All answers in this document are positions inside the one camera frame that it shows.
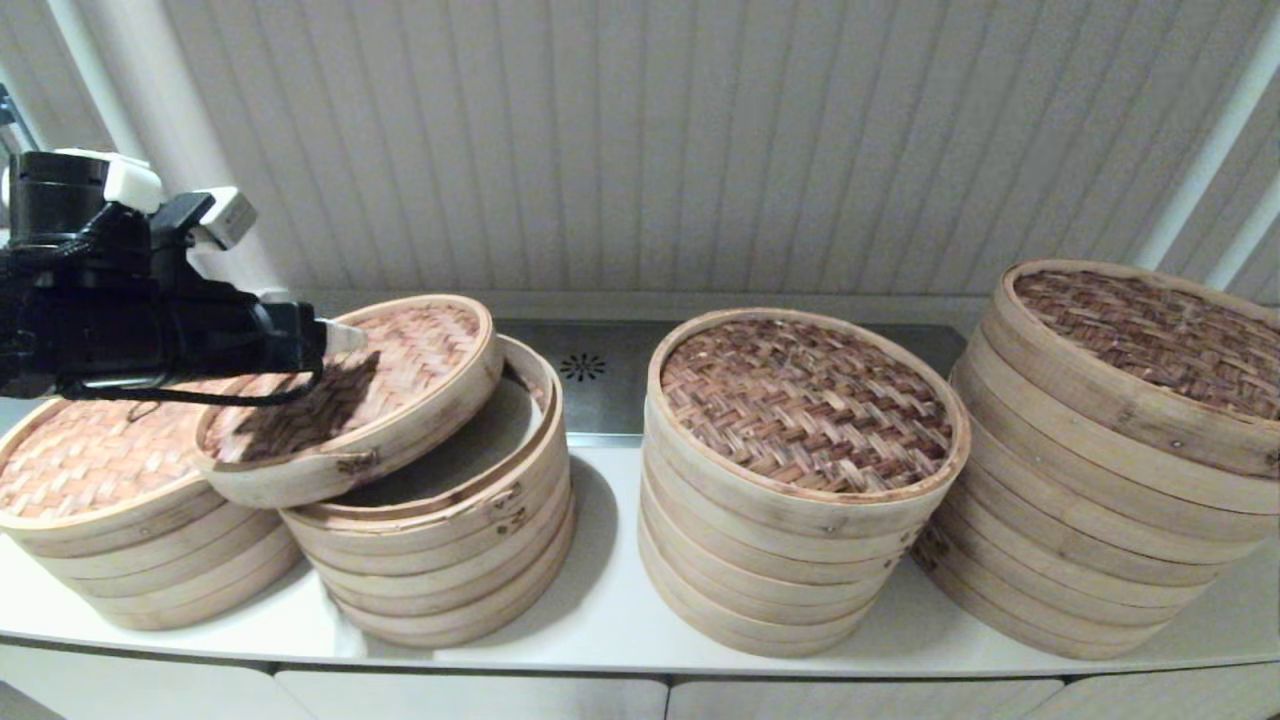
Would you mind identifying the steamer stack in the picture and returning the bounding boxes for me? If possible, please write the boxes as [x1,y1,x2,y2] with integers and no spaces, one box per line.
[0,375,236,561]
[980,260,1280,483]

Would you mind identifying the light woven bamboo steamer lid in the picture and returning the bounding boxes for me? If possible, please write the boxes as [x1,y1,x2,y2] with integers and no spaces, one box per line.
[195,293,504,509]

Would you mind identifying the white round pole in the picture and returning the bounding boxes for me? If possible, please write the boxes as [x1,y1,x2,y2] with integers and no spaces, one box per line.
[1128,10,1280,273]
[45,0,146,161]
[1203,185,1280,296]

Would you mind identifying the dark woven bamboo steamer lid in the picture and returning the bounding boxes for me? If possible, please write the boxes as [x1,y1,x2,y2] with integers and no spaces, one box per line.
[645,308,971,543]

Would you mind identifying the far right steamer stack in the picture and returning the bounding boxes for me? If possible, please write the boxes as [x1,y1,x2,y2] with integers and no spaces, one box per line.
[980,260,1280,483]

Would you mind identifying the far left steamer stack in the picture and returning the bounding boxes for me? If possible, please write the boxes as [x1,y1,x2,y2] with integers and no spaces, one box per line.
[0,375,236,561]

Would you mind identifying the grey metal rack frame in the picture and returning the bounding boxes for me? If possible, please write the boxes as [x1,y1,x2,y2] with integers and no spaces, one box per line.
[0,85,39,156]

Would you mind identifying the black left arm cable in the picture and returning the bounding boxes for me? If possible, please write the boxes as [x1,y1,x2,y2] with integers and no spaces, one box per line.
[58,365,326,408]

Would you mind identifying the white cloth liner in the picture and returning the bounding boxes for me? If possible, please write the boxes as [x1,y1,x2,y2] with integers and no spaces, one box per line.
[340,375,546,509]

